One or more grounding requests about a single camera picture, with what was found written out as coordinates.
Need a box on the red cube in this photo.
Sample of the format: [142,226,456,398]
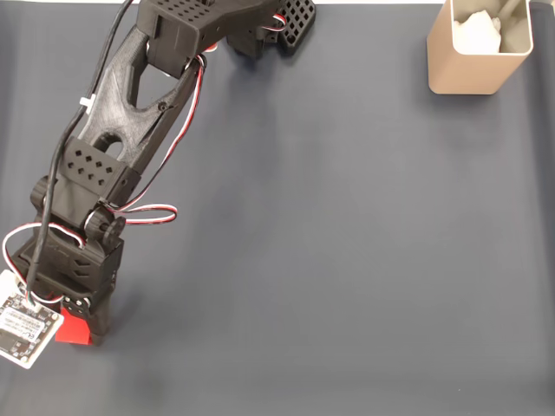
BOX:
[54,306,94,347]

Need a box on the beige rectangular box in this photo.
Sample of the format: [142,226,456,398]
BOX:
[426,0,534,95]

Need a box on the blue-grey table mat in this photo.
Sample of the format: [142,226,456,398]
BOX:
[0,3,555,416]

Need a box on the white crumpled paper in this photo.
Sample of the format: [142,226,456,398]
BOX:
[453,10,504,54]

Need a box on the white camera circuit board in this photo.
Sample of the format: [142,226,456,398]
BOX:
[0,269,65,370]

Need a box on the white red servo cable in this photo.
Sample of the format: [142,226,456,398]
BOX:
[106,54,208,227]
[1,222,86,285]

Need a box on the black camera cable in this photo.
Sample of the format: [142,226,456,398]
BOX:
[25,0,135,300]

